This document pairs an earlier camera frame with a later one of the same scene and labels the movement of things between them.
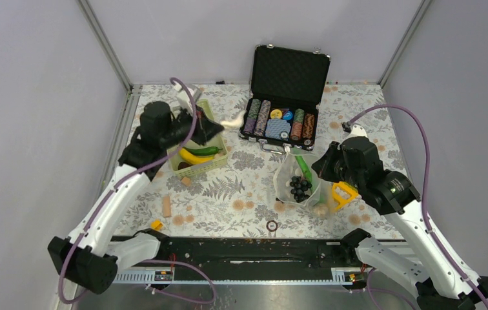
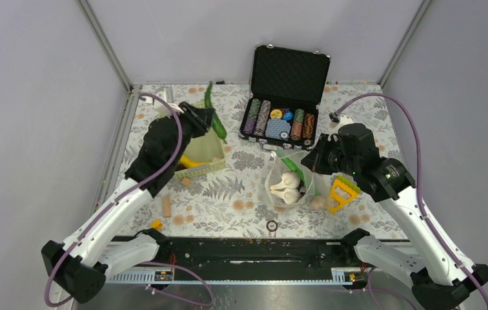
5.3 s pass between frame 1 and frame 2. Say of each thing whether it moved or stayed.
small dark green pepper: moved
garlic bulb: moved
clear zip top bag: moved
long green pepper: moved
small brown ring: stayed
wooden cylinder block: stayed
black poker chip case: stayed
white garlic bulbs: moved
